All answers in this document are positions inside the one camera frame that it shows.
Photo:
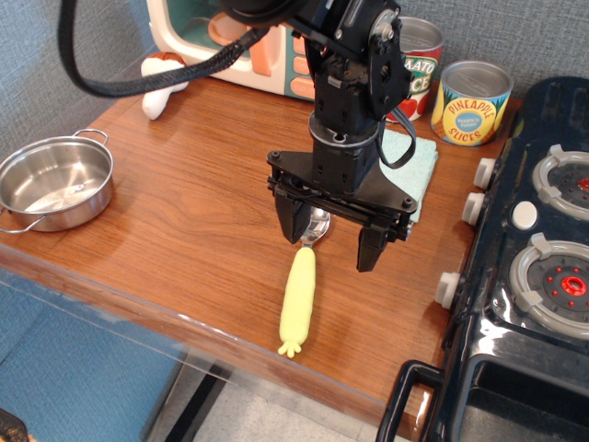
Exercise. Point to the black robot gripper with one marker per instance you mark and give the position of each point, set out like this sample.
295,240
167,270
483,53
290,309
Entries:
341,175

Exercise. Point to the stainless steel pot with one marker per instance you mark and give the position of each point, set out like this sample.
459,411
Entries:
57,183

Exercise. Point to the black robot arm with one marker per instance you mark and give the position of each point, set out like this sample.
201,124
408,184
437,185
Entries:
359,76

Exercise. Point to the light blue towel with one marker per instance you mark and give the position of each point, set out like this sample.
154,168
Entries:
414,177

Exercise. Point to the pineapple slices can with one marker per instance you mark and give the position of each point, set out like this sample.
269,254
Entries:
470,102

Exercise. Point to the tomato sauce can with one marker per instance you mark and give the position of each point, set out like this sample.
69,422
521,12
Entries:
422,43

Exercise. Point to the black toy stove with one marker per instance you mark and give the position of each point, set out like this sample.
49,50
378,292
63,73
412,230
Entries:
516,344

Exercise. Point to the toy microwave oven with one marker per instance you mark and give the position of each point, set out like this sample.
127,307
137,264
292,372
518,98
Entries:
196,30

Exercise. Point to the clear acrylic barrier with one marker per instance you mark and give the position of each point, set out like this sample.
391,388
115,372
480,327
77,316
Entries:
183,344

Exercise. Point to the spoon with yellow handle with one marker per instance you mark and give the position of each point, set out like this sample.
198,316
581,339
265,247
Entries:
298,300

